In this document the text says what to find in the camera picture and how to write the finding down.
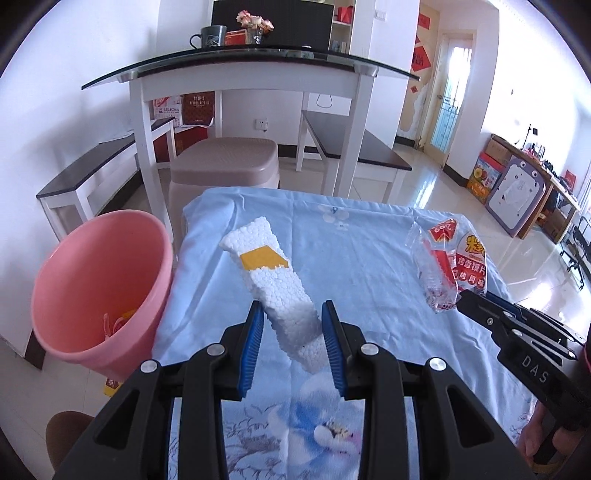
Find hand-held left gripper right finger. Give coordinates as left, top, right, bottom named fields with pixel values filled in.
left=322, top=299, right=525, bottom=480

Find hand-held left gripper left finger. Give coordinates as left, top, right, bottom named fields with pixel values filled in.
left=60, top=300, right=265, bottom=480

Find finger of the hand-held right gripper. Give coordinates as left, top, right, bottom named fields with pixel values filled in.
left=455, top=290, right=527, bottom=344
left=485, top=293, right=587, bottom=361

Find clear snack bag red label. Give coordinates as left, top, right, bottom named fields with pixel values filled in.
left=406, top=217, right=489, bottom=315

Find white foam piece yellow tape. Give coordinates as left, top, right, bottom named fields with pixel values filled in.
left=219, top=217, right=331, bottom=374

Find pink plastic bucket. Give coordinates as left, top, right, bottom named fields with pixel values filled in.
left=30, top=210, right=174, bottom=381

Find person's right hand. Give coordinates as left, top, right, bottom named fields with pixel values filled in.
left=522, top=404, right=550, bottom=462

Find black metal chair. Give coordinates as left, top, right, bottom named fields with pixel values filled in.
left=560, top=216, right=591, bottom=291

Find blue floral tablecloth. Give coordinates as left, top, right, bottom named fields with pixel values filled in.
left=152, top=187, right=541, bottom=480

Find grey framed whiteboard easel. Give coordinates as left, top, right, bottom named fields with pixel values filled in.
left=485, top=156, right=552, bottom=238

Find colourful fruit carton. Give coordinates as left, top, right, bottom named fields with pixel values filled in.
left=466, top=154, right=504, bottom=206

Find wooden desk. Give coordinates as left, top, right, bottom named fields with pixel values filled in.
left=487, top=134, right=583, bottom=245

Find beige plastic stool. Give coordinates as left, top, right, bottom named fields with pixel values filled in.
left=170, top=137, right=280, bottom=241

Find brown round stool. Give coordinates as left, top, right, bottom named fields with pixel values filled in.
left=46, top=411, right=95, bottom=472

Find short white bench black top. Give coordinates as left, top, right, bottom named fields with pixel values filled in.
left=295, top=110, right=413, bottom=204

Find glass door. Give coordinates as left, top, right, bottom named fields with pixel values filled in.
left=422, top=32, right=476, bottom=162

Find long white bench black top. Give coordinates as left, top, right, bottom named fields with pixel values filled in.
left=36, top=117, right=176, bottom=243

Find dark red gift box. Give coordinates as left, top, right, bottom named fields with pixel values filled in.
left=181, top=92, right=216, bottom=126

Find white red carton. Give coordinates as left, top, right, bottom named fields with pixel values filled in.
left=152, top=95, right=182, bottom=121

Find white table glass top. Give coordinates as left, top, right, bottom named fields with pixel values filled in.
left=82, top=46, right=420, bottom=222

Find grey mug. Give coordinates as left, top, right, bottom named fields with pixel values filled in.
left=189, top=25, right=228, bottom=49

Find white shelf unit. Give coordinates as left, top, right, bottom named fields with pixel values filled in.
left=330, top=0, right=356, bottom=54

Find flower bouquet in vase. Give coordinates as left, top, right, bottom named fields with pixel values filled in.
left=236, top=10, right=274, bottom=44

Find black television screen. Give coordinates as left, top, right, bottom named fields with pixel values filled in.
left=211, top=0, right=334, bottom=49

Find red wall decorations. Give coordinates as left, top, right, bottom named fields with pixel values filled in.
left=411, top=14, right=432, bottom=75

